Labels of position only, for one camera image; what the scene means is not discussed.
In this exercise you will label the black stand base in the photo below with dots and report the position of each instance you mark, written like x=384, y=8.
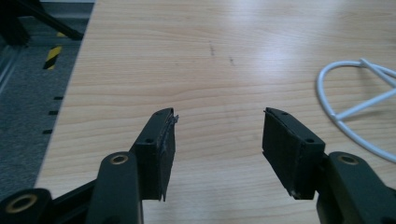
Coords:
x=12, y=28

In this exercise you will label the yellow black hazard tape strip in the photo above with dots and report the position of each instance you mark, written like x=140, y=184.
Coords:
x=52, y=57
x=61, y=34

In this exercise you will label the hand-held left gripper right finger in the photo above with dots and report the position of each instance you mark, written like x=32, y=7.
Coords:
x=291, y=155

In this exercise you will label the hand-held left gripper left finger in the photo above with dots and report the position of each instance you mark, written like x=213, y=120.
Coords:
x=154, y=155

